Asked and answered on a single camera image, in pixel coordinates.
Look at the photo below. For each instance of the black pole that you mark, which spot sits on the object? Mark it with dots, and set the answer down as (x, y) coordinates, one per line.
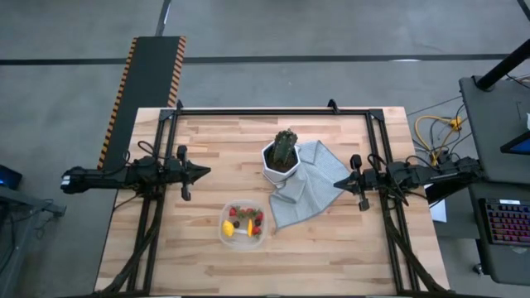
(501, 66)

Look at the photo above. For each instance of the black laptop blue screen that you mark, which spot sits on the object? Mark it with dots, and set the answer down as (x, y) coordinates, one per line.
(521, 145)

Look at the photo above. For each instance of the black metal table frame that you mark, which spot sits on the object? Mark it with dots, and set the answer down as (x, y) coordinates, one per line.
(269, 111)

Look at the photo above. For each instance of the black orange-striped floor ramp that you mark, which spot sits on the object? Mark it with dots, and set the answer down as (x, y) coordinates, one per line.
(145, 83)

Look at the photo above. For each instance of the white paper sheet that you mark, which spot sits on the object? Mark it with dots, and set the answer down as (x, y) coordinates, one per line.
(439, 213)

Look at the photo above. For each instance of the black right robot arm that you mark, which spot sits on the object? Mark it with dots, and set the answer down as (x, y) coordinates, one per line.
(430, 174)

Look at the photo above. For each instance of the black device blue light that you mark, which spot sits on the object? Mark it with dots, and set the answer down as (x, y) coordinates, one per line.
(10, 178)

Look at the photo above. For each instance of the grey waffle cloth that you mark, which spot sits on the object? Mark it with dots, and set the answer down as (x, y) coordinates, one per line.
(314, 186)

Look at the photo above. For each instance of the green cactus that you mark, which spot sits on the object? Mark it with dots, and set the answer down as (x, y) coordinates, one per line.
(285, 145)

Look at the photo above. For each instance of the white faceted plant pot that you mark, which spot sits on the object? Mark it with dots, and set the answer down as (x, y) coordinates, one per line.
(275, 176)

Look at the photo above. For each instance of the grey metal stand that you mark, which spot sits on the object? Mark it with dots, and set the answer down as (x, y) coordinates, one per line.
(49, 208)

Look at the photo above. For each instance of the grey cart top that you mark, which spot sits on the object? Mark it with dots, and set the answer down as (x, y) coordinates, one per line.
(488, 124)

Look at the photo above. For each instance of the clear plastic tupperware container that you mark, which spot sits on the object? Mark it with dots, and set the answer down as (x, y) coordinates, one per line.
(242, 244)

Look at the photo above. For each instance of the yellow lemon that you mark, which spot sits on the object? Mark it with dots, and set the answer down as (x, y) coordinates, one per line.
(228, 229)

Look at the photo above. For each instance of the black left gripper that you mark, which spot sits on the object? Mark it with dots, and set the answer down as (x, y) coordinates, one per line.
(183, 174)

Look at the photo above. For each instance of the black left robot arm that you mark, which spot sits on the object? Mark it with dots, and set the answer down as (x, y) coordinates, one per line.
(103, 180)

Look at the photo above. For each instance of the grey keyboard shelf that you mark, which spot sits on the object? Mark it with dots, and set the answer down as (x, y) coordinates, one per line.
(497, 265)

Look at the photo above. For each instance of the black caster wheel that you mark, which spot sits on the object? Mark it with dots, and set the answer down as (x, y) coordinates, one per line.
(478, 269)

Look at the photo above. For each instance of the backlit black keyboard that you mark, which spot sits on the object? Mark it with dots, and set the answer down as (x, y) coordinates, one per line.
(505, 223)

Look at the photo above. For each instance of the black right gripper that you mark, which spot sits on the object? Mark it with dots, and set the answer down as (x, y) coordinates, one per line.
(364, 180)

